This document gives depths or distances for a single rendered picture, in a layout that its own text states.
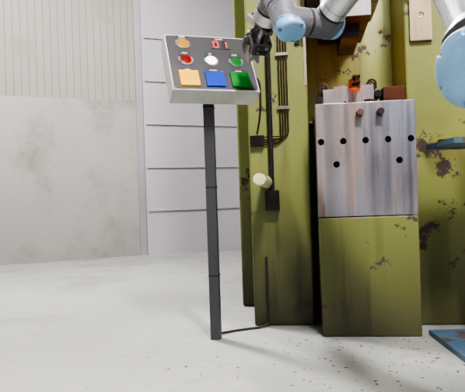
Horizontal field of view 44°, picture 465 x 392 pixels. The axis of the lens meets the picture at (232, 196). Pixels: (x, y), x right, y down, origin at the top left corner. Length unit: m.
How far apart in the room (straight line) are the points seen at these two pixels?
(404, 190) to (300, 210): 0.45
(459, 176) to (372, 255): 0.53
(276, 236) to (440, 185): 0.72
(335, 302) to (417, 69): 1.03
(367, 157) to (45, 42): 4.32
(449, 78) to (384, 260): 1.24
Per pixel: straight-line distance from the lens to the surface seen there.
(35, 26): 6.10
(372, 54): 2.91
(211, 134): 2.27
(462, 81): 1.16
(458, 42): 1.17
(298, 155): 2.48
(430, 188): 2.53
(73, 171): 5.88
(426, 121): 2.54
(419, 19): 2.60
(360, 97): 2.37
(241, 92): 2.20
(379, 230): 2.29
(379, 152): 2.30
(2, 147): 5.84
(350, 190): 2.28
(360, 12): 2.45
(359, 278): 2.30
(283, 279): 2.50
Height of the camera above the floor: 0.56
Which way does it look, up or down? level
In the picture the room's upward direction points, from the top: 2 degrees counter-clockwise
